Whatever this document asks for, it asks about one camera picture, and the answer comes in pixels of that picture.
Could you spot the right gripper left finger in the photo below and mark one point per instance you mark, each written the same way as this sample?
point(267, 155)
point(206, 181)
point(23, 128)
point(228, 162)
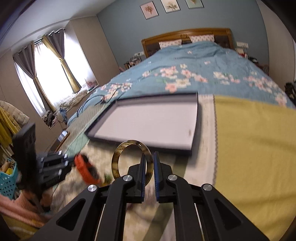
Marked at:
point(97, 213)

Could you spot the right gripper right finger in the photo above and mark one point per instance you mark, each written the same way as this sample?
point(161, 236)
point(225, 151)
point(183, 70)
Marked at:
point(201, 212)

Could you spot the orange smart watch band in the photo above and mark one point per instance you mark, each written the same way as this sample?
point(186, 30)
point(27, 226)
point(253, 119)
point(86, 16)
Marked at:
point(88, 172)

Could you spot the amber tortoiseshell bangle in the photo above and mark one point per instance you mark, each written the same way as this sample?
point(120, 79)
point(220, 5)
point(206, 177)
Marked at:
point(147, 153)

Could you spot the teal plastic basket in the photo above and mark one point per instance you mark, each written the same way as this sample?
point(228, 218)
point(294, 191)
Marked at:
point(9, 174)

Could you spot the patterned patchwork mat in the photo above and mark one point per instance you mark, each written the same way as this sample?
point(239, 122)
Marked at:
point(149, 220)

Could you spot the white cloth pile on sill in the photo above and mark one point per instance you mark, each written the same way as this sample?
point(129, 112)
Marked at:
point(74, 99)

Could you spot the yellow cloth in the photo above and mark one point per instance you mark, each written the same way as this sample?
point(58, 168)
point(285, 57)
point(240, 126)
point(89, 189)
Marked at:
point(256, 161)

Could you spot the dark blue shallow tray box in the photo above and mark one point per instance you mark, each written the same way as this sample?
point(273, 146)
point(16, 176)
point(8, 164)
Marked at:
point(166, 123)

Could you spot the grey gold left curtain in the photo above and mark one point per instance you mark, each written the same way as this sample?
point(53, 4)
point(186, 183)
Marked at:
point(25, 58)

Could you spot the grey gold curtain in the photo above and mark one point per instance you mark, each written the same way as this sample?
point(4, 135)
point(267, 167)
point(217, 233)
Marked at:
point(25, 58)
point(55, 41)

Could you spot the grey gold right curtain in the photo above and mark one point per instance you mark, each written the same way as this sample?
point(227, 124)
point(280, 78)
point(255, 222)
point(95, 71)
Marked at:
point(55, 41)

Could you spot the blue floral duvet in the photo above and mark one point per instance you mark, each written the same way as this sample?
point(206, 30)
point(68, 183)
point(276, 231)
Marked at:
point(201, 67)

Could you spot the left floral pillow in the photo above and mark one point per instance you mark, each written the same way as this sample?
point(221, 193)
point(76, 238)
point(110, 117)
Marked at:
point(164, 44)

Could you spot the floral pillow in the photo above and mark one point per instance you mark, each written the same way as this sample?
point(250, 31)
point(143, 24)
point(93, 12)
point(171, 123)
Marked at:
point(164, 44)
point(201, 38)

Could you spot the right floral pillow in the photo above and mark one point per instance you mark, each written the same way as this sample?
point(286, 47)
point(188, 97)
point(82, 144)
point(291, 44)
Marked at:
point(201, 38)

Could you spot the wooden bed headboard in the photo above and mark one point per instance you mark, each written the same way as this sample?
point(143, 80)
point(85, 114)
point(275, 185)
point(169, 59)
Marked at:
point(222, 36)

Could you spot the pink flower framed picture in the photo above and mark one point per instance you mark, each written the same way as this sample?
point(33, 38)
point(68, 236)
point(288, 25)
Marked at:
point(149, 10)

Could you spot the white flower framed picture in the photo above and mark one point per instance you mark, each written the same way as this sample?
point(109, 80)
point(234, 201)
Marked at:
point(170, 5)

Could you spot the green leaf framed picture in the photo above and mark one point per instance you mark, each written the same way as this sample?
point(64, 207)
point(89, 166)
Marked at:
point(194, 4)

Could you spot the black tracking camera box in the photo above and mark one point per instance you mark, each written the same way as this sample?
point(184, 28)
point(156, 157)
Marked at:
point(25, 152)

